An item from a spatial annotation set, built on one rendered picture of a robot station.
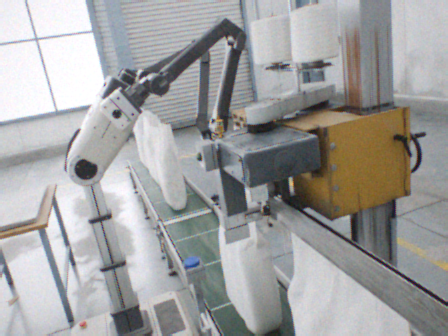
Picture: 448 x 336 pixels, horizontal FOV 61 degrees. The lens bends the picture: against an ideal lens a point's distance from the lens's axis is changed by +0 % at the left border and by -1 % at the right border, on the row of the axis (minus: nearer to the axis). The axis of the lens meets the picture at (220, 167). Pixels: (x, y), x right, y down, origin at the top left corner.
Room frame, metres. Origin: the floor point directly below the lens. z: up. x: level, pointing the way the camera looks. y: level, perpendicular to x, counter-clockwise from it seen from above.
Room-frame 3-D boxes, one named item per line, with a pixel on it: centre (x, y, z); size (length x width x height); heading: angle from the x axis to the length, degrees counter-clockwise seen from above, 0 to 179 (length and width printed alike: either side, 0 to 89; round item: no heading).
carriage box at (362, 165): (1.28, -0.45, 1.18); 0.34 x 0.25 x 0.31; 107
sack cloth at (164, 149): (3.22, 0.45, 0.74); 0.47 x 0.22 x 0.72; 15
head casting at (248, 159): (1.15, -0.13, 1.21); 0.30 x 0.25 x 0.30; 17
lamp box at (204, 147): (1.22, 0.04, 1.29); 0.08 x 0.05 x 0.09; 17
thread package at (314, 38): (1.22, -0.35, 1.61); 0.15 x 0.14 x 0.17; 17
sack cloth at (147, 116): (3.93, 0.65, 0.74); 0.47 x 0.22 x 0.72; 18
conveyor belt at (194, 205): (3.91, 0.65, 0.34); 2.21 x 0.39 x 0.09; 17
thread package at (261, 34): (1.47, -0.27, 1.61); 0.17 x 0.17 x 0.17
